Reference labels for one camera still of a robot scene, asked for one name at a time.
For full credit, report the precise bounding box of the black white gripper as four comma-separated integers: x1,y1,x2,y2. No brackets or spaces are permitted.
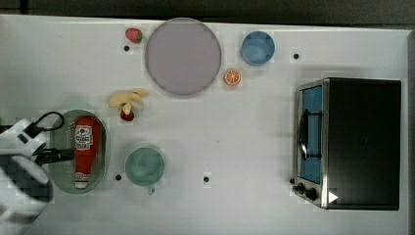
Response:
14,118,75,164

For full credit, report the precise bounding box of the red ketchup bottle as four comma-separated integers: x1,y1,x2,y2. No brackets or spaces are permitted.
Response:
74,117,101,189

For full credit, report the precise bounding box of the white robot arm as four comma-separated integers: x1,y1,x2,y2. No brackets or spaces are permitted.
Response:
1,119,75,226

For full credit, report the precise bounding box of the green oval strainer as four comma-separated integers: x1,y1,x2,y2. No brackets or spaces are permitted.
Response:
48,110,109,195

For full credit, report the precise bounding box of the strawberry under banana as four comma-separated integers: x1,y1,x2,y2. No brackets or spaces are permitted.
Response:
120,111,134,121

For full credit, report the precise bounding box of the peeled toy banana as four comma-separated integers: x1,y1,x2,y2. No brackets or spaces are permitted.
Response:
109,88,149,115

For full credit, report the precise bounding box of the green mug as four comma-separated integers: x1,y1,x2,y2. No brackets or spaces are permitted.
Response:
124,147,165,195

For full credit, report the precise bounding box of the red toy strawberry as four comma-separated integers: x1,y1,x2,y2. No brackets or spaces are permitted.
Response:
125,28,143,44

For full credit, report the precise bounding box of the grey round plate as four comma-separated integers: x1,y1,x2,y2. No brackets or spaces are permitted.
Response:
145,18,221,96

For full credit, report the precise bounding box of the orange slice toy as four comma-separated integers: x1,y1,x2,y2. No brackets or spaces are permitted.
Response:
223,69,242,86

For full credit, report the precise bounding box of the blue bowl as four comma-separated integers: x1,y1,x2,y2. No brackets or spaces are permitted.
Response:
241,31,276,66

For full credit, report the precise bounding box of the black toaster oven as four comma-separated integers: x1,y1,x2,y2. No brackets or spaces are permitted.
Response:
290,77,401,211

